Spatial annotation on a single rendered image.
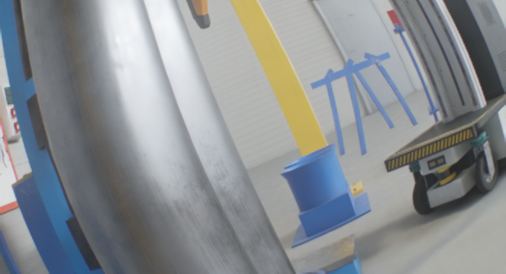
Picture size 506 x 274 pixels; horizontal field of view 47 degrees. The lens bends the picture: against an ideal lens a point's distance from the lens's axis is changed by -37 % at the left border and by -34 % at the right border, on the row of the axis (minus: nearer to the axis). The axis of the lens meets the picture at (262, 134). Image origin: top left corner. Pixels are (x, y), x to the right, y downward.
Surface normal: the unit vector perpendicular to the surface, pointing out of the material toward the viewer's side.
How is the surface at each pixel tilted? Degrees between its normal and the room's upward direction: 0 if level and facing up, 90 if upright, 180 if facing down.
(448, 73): 90
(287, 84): 90
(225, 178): 90
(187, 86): 90
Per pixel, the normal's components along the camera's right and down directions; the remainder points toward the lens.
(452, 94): -0.77, 0.35
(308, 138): -0.08, 0.06
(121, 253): -0.28, 0.14
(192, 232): 0.61, -0.25
